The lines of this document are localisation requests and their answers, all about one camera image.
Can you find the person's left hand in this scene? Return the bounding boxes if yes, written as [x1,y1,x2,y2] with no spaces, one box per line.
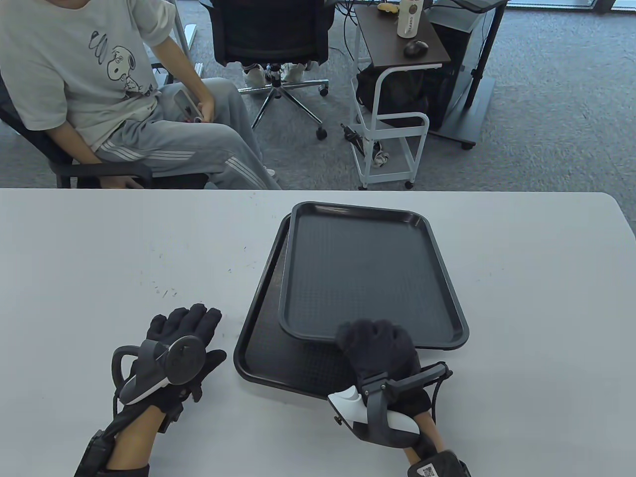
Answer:
[130,304,228,423]

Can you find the person's right hand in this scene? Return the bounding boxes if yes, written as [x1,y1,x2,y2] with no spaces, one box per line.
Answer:
[335,319,433,424]

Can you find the person's left forearm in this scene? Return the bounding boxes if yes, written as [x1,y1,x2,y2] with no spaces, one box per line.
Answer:
[107,405,162,470]

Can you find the person's right forearm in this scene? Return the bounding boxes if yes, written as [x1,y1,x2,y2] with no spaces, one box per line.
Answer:
[402,412,448,463]

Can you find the smartphone with case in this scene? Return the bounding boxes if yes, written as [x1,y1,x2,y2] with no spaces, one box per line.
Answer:
[173,87,204,122]

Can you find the black mesh office chair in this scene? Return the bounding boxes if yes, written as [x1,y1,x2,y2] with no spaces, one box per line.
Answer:
[0,75,209,189]

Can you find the black backpack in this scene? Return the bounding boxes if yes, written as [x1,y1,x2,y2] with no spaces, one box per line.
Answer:
[355,67,430,127]

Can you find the black computer tower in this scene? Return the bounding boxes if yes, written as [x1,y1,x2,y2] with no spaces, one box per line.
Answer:
[425,5,485,132]

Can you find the white desk leg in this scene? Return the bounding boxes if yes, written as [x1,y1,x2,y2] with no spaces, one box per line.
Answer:
[171,0,200,55]

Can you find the black chrome base office chair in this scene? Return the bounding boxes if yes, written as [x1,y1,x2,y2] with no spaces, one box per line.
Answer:
[209,0,331,141]

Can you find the black support pole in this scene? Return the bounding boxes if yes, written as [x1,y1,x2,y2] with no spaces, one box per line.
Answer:
[465,0,507,107]

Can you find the brown top white side table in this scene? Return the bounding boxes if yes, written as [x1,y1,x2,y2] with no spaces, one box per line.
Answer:
[350,2,452,190]

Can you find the white drink bottle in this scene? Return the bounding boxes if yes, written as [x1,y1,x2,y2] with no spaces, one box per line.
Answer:
[396,0,424,38]

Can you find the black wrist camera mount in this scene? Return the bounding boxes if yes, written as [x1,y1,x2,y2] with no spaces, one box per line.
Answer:
[75,430,150,477]
[407,450,472,477]

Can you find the grey wheeled base plate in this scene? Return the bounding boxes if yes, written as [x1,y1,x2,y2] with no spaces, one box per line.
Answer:
[430,75,496,150]

